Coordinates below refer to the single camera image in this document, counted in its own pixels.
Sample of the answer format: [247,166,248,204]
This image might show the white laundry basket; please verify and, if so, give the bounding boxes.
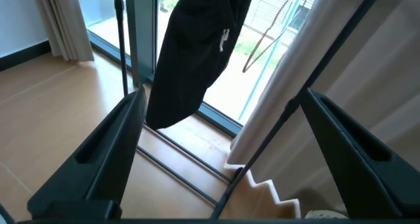
[304,209,349,220]

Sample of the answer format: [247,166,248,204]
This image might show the pink clothes hanger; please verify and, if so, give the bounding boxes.
[241,0,311,74]

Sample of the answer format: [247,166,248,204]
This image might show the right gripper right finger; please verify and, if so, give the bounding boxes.
[299,87,420,219]

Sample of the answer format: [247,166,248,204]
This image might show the beige curtain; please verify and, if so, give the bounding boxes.
[227,0,420,219]
[30,0,96,62]

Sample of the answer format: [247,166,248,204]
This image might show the black shorts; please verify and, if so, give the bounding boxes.
[145,0,254,131]

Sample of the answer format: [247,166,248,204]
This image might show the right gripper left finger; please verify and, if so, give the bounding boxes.
[27,85,149,220]

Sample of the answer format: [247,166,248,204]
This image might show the black clothes rack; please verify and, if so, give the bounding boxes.
[113,0,389,220]

